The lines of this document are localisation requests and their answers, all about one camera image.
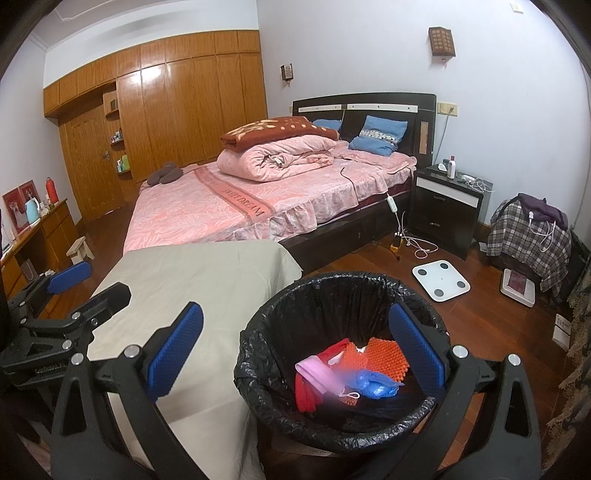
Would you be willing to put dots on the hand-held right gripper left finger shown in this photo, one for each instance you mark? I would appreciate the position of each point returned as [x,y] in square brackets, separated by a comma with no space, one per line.
[175,350]

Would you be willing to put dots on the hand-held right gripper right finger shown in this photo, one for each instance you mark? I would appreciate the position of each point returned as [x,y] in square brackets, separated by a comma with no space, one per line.
[418,341]

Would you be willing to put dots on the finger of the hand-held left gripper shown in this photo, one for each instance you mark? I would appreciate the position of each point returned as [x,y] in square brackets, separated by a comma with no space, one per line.
[108,300]
[69,277]

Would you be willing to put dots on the blue plastic bag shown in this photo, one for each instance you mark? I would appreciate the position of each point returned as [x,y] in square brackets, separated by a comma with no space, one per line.
[374,385]

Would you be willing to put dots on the black-lined trash bin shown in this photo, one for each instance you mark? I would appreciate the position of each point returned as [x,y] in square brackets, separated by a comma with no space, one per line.
[277,350]

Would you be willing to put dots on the pink face mask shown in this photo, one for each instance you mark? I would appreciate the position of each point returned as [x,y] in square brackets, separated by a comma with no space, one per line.
[318,371]

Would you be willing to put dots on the red cloth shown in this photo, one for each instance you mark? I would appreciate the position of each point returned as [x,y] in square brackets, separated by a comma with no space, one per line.
[307,392]

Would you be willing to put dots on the small wooden stool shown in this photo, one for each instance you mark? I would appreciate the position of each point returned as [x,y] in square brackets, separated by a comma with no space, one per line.
[79,249]

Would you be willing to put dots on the wooden dresser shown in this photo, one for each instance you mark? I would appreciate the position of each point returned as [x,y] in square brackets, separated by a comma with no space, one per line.
[51,240]

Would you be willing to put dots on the small paper bag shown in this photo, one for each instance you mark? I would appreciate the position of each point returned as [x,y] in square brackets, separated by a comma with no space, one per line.
[27,270]

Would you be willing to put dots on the white bathroom scale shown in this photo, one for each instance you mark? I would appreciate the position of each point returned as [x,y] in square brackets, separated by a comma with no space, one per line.
[441,280]

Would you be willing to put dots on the light blue kettle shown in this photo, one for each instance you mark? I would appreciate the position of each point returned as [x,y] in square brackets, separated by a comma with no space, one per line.
[31,212]

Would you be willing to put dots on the beige tablecloth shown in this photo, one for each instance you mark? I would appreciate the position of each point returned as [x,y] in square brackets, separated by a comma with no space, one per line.
[198,272]

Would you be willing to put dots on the red thermos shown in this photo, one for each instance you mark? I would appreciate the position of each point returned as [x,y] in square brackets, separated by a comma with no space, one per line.
[51,191]

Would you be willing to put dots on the yellow power strip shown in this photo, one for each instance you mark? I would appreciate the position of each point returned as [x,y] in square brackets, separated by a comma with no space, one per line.
[396,244]

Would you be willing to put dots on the white scale red top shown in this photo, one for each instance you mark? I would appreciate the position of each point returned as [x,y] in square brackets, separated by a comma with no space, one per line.
[517,286]

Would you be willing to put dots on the green box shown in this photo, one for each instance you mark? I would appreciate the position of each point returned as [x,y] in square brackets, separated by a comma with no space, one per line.
[124,164]

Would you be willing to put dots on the dark nightstand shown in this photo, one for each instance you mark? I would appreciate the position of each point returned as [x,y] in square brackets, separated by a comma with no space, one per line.
[443,217]

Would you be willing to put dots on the pink bedspread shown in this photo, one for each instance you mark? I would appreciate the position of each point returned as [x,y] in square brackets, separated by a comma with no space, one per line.
[198,207]

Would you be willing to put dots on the brown plush slipper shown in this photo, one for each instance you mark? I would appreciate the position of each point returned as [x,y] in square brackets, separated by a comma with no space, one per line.
[173,173]
[156,178]

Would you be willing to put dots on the plaid cloth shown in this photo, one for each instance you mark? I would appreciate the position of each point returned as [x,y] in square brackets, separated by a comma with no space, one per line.
[521,244]

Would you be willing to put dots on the white cardboard box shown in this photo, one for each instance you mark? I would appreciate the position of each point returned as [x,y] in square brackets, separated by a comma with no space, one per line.
[562,331]

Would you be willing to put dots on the patterned curtain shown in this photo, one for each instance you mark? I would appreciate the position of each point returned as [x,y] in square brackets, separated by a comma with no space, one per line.
[577,369]

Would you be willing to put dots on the white power strip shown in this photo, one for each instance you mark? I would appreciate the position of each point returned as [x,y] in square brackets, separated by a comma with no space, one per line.
[467,177]

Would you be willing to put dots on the white bottle red cap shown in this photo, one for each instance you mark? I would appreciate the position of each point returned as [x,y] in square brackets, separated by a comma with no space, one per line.
[452,168]

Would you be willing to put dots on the small white device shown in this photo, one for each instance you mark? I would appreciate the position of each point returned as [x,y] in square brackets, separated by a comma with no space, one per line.
[443,165]

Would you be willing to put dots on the purple cloth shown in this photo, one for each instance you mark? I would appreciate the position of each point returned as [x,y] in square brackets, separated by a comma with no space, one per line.
[545,207]

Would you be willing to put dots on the wooden wardrobe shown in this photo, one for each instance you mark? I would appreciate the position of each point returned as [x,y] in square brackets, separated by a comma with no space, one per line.
[184,115]

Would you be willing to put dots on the patterned blue pillow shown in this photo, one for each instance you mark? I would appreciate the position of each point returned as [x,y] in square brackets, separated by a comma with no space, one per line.
[376,143]

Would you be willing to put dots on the folded pink quilt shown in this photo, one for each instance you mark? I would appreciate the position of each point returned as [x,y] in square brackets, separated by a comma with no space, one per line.
[268,159]

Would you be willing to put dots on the dark wooden bed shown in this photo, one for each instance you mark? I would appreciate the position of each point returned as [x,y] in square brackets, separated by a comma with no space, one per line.
[388,124]

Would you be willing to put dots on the plain blue pillow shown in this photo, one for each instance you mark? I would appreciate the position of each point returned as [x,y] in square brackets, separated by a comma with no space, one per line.
[327,124]

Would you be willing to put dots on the red photo frame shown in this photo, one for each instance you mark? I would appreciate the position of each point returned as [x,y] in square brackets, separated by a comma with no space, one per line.
[28,189]
[14,210]

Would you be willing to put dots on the wall socket with plug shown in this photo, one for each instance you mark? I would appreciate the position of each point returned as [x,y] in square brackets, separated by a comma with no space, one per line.
[446,108]

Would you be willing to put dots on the small wall lamp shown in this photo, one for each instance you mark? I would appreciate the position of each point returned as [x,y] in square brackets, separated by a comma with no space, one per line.
[286,72]

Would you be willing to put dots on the wooden lattice wall lamp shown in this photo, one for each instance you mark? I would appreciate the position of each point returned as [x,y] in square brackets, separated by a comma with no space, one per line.
[441,41]

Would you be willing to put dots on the white wall switch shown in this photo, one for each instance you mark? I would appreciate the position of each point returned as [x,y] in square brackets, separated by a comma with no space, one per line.
[515,5]

